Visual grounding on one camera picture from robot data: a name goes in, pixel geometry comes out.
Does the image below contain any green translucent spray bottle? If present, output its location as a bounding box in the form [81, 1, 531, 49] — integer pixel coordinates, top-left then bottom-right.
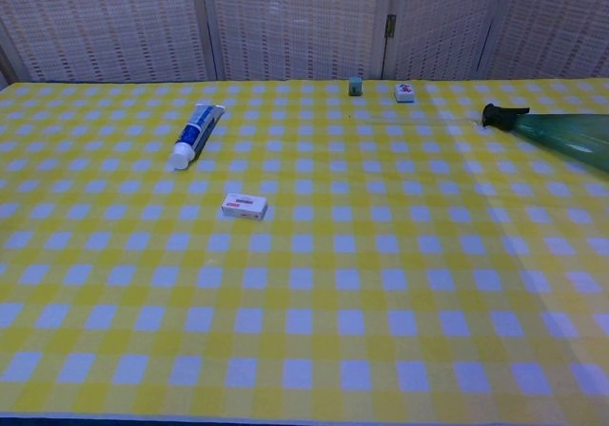
[481, 103, 609, 175]

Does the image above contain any small white red box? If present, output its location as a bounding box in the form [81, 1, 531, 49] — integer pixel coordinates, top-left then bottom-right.
[221, 192, 268, 222]

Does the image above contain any yellow white checkered tablecloth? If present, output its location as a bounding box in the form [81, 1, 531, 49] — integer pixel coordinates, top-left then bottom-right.
[0, 78, 609, 422]

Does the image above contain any blue white toothpaste tube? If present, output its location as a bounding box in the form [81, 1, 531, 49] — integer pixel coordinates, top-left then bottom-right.
[166, 103, 226, 171]

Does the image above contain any white mahjong tile red print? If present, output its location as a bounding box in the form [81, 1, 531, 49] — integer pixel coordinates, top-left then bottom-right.
[393, 82, 417, 104]

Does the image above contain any woven folding screen panel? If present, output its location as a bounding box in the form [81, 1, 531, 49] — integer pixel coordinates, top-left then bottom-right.
[383, 0, 516, 82]
[478, 0, 609, 81]
[0, 0, 213, 84]
[199, 0, 396, 83]

